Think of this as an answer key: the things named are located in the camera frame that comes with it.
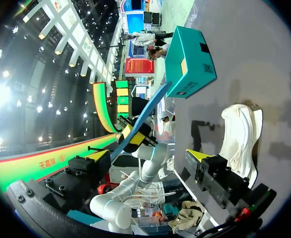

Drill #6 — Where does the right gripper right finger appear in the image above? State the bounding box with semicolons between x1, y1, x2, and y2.
185;148;251;209

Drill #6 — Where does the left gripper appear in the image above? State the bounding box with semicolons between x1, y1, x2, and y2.
116;115;159;153

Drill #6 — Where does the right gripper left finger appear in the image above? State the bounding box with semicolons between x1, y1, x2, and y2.
43;149;112;207

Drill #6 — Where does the white shoe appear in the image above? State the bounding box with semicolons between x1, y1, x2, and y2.
219;100;264;189

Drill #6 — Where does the person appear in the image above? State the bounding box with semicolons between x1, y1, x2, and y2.
124;31;174;47
159;111;176;137
147;44;171;60

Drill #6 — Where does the teal box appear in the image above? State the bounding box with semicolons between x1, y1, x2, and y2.
164;25;217;100

